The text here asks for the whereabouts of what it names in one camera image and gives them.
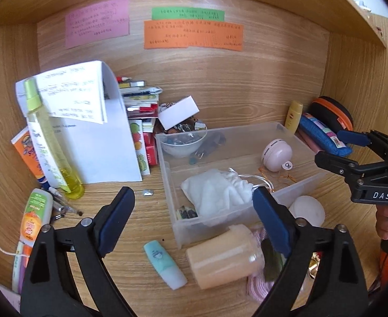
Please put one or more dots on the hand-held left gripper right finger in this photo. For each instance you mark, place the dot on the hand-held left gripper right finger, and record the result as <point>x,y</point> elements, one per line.
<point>273,224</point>

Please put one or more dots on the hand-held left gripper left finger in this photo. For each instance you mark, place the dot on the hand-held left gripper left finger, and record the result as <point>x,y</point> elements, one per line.
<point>114,224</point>

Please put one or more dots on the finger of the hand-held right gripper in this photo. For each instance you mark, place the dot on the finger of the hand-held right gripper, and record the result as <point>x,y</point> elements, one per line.
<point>354,137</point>
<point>339,165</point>

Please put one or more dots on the white round object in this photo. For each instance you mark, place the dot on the white round object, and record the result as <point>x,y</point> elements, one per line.
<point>309,213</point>

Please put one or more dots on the red gold pouch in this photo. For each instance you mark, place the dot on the red gold pouch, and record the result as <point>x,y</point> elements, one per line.
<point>314,264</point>

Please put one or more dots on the small teal tube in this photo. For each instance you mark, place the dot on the small teal tube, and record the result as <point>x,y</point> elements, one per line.
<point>164,264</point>

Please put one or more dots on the clear plastic bin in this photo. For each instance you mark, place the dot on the clear plastic bin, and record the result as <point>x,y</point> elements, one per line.
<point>180,231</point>

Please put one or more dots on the wooden desktop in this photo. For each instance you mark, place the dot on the wooden desktop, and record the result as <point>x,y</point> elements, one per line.
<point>141,231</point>

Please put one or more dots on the person's right hand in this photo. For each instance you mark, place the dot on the person's right hand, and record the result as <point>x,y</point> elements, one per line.
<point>384,221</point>

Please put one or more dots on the blue pencil case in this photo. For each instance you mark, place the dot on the blue pencil case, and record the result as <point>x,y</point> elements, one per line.
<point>322,135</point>

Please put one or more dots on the black case with orange zipper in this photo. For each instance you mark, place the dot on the black case with orange zipper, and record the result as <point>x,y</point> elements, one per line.
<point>332,112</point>

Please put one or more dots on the pink wallet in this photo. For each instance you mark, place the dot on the pink wallet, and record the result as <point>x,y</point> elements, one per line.
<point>308,142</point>

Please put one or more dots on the pink mini fan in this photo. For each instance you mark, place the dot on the pink mini fan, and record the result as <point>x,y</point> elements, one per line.
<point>277,154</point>

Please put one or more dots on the small yellow bottle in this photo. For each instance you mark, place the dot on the small yellow bottle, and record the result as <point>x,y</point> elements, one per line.
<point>293,115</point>

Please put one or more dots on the silver pen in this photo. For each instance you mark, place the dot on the silver pen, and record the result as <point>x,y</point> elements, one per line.
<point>55,195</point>

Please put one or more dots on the white cloth pouch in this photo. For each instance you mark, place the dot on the white cloth pouch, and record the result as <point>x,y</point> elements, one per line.
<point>213,191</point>

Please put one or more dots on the white folded paper stand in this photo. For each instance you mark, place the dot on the white folded paper stand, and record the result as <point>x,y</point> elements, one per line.
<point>104,152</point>

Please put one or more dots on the small photo card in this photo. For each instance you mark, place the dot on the small photo card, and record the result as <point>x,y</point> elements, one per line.
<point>187,213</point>

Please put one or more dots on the white bottle with orange label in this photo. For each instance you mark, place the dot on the white bottle with orange label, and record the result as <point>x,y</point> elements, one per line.
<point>35,218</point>

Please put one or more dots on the small red box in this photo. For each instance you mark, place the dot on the small red box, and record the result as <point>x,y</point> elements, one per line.
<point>151,152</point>

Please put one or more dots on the fruit printed card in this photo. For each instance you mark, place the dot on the fruit printed card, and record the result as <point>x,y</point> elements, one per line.
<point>139,145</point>

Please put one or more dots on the glass bowl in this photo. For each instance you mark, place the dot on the glass bowl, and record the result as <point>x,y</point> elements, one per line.
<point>180,147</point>

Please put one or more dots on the yellow spray bottle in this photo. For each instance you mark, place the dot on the yellow spray bottle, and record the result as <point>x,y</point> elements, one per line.
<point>48,145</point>

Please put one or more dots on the pastel marker pens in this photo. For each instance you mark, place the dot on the pastel marker pens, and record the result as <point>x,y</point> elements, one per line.
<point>18,264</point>

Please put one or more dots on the orange sunscreen tube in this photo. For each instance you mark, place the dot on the orange sunscreen tube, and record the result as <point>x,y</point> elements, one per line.
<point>27,152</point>

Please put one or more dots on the stack of booklets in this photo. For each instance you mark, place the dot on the stack of booklets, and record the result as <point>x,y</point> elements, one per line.
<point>141,100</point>

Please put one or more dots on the white rectangular box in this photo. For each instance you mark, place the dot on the white rectangular box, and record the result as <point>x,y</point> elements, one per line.
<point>179,112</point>

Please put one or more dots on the handwritten white paper sheet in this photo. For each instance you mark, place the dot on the handwritten white paper sheet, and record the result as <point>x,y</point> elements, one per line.
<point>71,95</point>

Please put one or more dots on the orange paper note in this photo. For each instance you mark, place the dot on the orange paper note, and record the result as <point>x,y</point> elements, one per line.
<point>194,34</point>

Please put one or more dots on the pink paper note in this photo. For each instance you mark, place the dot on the pink paper note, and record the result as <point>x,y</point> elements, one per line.
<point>96,23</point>

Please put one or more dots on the green paper note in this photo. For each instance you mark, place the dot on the green paper note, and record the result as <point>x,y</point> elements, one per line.
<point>187,14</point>

